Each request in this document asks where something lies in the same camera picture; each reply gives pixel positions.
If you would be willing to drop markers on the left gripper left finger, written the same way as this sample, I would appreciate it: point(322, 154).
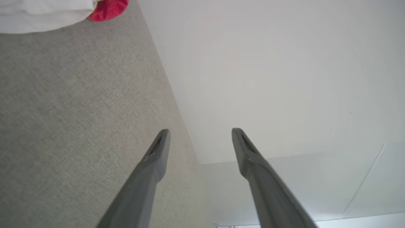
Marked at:
point(142, 186)

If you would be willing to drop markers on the white cloth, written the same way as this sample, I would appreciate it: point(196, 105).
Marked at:
point(41, 14)

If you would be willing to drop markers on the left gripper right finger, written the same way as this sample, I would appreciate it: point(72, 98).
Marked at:
point(272, 196)

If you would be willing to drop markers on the red basketball jersey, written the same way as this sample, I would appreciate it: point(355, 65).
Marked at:
point(109, 9)

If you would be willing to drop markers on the grey fabric sofa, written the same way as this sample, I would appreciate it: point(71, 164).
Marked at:
point(69, 120)

